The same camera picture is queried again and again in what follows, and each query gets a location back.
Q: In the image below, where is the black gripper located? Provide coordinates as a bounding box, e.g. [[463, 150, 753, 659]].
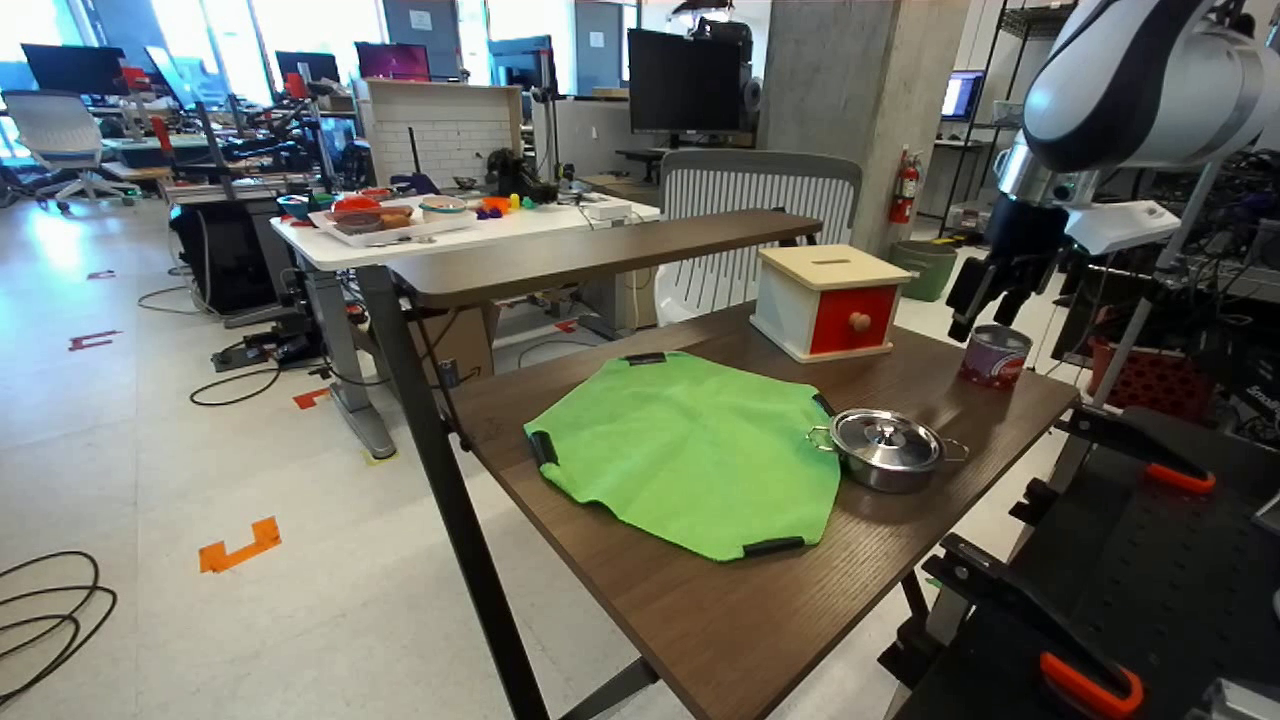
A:
[[948, 197, 1068, 340]]

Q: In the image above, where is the red tin can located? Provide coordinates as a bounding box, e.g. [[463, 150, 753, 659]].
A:
[[961, 325, 1030, 388]]

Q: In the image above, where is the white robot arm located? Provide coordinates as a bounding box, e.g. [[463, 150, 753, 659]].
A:
[[948, 0, 1280, 340]]

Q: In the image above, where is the green bin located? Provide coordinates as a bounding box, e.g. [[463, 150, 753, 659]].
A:
[[886, 240, 954, 301]]

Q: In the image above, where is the red fire extinguisher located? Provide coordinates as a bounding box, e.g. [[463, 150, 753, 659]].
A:
[[886, 150, 924, 229]]

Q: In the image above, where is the wooden box with red drawer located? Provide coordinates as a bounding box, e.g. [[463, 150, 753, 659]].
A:
[[753, 246, 911, 364]]

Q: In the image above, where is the small steel pot with lid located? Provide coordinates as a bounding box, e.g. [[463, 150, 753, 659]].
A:
[[822, 408, 950, 498]]

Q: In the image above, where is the grey white office chair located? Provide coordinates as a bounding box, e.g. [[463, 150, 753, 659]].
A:
[[651, 150, 860, 325]]

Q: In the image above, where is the black computer monitor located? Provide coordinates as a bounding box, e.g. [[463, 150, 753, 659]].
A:
[[627, 29, 749, 134]]

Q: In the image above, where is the green cloth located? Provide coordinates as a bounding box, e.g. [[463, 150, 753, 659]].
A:
[[523, 353, 839, 566]]

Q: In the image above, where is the dark wooden table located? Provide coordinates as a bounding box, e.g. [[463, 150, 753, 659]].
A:
[[357, 210, 1074, 720]]

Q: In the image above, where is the white desk with clutter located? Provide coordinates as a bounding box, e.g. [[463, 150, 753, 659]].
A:
[[270, 191, 656, 461]]

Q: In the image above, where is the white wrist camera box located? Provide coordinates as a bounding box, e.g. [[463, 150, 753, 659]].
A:
[[1062, 201, 1179, 257]]

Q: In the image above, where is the orange-handled clamp far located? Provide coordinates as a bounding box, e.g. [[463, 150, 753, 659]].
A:
[[1062, 408, 1216, 498]]

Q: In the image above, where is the orange-handled clamp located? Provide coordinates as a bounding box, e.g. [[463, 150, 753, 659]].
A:
[[924, 535, 1148, 720], [1062, 408, 1216, 498]]

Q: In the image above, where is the orange-handled clamp near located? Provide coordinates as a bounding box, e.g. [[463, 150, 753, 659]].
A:
[[924, 535, 1148, 720]]

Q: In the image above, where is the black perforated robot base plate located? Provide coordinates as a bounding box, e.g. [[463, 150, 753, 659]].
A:
[[886, 406, 1280, 720]]

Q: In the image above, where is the black floor cable coil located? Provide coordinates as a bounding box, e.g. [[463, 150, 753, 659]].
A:
[[0, 550, 118, 707]]

